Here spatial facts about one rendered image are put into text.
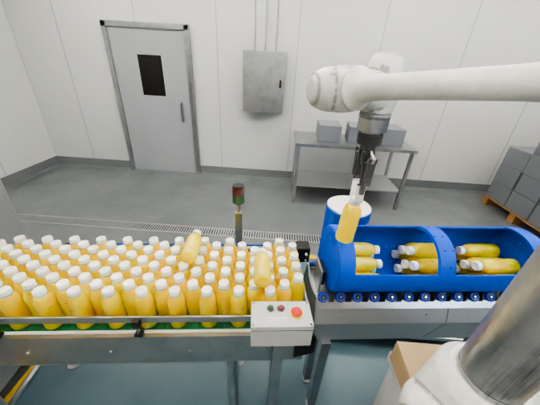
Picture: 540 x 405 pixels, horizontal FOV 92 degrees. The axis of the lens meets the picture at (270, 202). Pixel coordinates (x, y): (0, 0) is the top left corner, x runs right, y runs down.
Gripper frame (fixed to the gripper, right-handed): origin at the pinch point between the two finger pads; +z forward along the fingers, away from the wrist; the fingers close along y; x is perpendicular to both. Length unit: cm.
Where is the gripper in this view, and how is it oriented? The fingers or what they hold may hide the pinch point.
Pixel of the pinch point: (357, 190)
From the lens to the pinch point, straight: 94.8
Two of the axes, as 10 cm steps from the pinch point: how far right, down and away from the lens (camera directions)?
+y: -0.4, -4.7, 8.8
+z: -0.5, 8.8, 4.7
